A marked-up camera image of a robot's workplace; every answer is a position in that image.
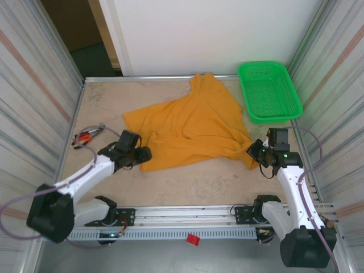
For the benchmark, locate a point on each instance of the yellow t-shirt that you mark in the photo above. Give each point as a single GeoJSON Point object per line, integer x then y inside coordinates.
{"type": "Point", "coordinates": [193, 125]}

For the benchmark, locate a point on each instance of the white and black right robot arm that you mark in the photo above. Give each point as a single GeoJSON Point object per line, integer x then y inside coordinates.
{"type": "Point", "coordinates": [293, 185]}

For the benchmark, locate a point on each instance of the green plastic basket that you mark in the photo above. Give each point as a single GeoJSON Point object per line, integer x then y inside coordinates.
{"type": "Point", "coordinates": [270, 94]}

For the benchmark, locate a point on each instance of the red plastic block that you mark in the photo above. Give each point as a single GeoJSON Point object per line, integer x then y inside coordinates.
{"type": "Point", "coordinates": [192, 239]}

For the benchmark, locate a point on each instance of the brown wooden door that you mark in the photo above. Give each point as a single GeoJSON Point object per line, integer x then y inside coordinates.
{"type": "Point", "coordinates": [71, 22]}

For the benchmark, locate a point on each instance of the aluminium table edge rail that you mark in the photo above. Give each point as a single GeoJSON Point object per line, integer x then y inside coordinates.
{"type": "Point", "coordinates": [142, 78]}

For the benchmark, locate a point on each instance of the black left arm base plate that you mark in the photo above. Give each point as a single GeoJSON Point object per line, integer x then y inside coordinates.
{"type": "Point", "coordinates": [128, 217]}

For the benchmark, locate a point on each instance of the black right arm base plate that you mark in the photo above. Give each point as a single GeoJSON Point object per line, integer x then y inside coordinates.
{"type": "Point", "coordinates": [243, 216]}

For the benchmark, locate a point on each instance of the white door frame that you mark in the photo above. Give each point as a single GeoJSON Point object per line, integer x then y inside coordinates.
{"type": "Point", "coordinates": [113, 28]}

